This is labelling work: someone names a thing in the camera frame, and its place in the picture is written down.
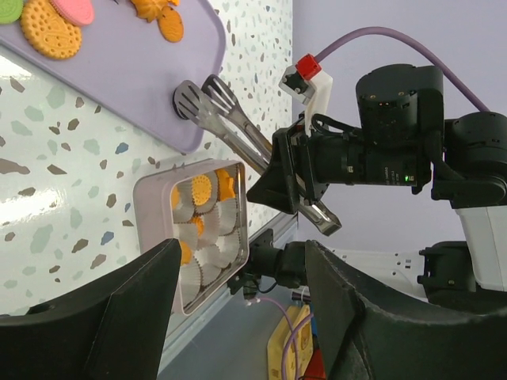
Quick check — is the yellow object below table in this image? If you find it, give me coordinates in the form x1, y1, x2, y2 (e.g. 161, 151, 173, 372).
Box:
267, 304, 314, 380

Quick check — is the orange plain cookie bottom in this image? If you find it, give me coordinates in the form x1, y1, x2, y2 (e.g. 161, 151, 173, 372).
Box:
158, 6, 184, 43

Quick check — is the black sandwich cookie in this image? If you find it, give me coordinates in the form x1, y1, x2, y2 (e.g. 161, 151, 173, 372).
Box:
172, 90, 189, 120

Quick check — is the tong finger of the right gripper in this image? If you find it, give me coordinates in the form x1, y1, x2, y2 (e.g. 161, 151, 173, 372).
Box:
200, 74, 344, 238

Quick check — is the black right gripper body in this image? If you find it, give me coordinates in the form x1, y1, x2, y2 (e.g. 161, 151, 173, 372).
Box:
247, 114, 363, 215

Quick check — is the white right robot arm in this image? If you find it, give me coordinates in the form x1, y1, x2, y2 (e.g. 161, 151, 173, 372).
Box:
173, 63, 506, 297

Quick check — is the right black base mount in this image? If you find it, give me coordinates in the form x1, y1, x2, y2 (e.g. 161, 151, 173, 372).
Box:
227, 229, 307, 300

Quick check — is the orange fish cookie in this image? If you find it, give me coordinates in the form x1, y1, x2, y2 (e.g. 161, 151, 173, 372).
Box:
215, 168, 236, 202
179, 241, 193, 266

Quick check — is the orange flower cookie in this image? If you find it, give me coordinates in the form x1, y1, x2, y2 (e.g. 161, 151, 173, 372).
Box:
170, 186, 181, 210
190, 215, 205, 238

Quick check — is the pink round cookie lower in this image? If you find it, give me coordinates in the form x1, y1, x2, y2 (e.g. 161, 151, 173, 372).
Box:
50, 0, 95, 26

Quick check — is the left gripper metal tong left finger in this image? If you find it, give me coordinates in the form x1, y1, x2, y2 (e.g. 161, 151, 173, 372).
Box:
1, 239, 181, 379

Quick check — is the lilac plastic tray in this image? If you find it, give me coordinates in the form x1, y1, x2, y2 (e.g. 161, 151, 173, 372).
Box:
1, 1, 226, 153

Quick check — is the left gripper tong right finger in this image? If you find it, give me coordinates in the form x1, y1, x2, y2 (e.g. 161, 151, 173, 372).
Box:
305, 241, 506, 379

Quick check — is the square cookie tin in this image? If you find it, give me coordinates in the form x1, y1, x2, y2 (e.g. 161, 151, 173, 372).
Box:
133, 159, 249, 316

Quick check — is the orange round cookie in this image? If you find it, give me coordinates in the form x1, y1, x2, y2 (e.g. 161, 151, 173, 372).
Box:
191, 174, 213, 207
20, 0, 82, 59

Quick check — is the orange fish cookie top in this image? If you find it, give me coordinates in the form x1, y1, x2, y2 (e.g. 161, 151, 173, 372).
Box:
179, 241, 193, 266

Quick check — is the aluminium mounting rail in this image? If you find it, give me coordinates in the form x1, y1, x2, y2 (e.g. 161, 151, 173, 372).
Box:
154, 213, 302, 380

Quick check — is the green round cookie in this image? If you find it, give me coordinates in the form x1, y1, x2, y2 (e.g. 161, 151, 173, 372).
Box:
0, 0, 24, 25

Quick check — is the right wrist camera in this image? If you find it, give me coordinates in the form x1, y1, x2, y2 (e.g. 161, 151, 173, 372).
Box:
277, 53, 334, 127

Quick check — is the metal tong finger of the right gripper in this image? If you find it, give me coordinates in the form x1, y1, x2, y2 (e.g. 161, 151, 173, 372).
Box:
176, 80, 268, 174

